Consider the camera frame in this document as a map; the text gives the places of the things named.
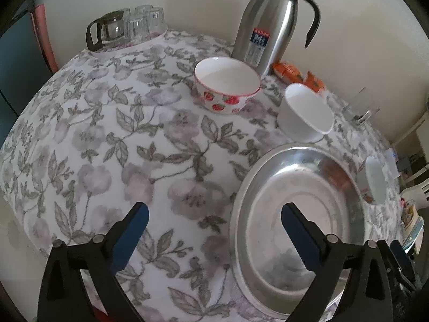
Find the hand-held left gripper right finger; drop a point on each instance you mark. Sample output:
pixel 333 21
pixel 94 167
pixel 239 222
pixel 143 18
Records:
pixel 298 233

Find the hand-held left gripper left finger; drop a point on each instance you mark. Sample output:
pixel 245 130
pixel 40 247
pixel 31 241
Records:
pixel 130 238

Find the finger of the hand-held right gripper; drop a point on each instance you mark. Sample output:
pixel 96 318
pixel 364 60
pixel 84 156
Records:
pixel 399 257

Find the round metal plate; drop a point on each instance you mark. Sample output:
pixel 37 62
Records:
pixel 268 191

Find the strawberry print bowl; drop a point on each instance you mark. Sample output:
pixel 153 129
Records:
pixel 228 77

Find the grey framed flat panel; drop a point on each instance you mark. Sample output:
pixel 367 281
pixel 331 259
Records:
pixel 414 234

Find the white plastic basket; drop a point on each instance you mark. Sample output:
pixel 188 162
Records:
pixel 419 191

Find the small white bowl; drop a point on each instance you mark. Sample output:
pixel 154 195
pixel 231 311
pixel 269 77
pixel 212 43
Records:
pixel 375 179

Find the white translucent box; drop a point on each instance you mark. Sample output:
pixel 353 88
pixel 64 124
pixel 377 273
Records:
pixel 390 161

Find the white shelf unit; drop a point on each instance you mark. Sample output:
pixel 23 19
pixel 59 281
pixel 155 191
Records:
pixel 419 141

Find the clear glass cup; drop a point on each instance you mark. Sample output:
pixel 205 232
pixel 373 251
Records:
pixel 360 107

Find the orange snack packet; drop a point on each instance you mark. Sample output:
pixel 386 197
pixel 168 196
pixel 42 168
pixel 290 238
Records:
pixel 286 72
pixel 314 82

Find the blue board pink edge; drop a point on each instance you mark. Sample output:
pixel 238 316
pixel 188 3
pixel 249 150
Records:
pixel 20 73

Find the clear drinking glass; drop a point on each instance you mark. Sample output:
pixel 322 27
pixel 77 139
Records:
pixel 136 30
pixel 142 10
pixel 156 21

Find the stainless steel thermos jug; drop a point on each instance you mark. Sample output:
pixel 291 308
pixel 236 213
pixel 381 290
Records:
pixel 268 23

